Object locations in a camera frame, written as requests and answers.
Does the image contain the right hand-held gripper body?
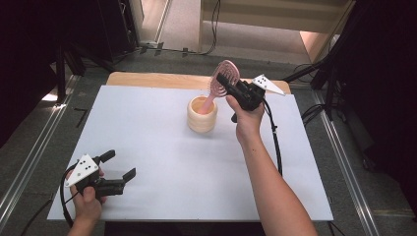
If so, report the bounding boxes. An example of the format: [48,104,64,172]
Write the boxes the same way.
[229,74,286,112]

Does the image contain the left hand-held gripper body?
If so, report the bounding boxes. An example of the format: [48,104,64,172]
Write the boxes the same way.
[64,153,127,199]

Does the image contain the pink hairbrush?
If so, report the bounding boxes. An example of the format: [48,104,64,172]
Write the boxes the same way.
[197,59,241,116]

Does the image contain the cream ribbed cup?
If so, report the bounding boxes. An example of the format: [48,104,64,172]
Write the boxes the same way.
[187,94,219,134]

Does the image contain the person's right hand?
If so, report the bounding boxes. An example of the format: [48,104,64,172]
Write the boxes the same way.
[225,94,266,146]

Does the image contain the person's left hand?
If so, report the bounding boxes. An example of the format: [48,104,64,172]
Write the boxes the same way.
[65,169,108,226]

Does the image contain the white board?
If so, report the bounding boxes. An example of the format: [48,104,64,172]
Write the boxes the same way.
[47,85,334,222]

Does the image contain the wooden table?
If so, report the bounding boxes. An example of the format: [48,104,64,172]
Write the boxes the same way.
[106,72,292,95]

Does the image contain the black metal stand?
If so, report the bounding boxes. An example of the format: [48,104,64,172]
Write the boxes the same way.
[53,42,68,106]
[324,62,338,122]

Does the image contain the beige wooden shelf unit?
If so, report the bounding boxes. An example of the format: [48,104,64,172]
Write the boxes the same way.
[198,0,357,65]

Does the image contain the black cabinet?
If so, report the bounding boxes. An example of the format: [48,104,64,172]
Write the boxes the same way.
[94,0,141,63]

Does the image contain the black curtain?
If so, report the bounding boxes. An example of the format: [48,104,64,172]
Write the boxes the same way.
[328,0,417,214]

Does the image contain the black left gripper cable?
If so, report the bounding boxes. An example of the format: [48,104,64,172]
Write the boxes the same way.
[20,165,80,236]

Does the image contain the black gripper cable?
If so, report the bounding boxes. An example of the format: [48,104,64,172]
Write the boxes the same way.
[262,97,283,176]
[20,165,80,236]

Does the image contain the metal floor rail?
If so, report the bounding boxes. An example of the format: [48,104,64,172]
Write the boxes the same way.
[0,74,82,227]
[311,89,382,236]

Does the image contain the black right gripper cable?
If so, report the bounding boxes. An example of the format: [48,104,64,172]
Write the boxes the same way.
[262,97,283,176]

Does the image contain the black hanging cable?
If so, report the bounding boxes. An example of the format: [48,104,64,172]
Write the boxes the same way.
[200,0,221,56]

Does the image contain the black floor cables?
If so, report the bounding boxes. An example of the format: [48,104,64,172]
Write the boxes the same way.
[300,102,328,127]

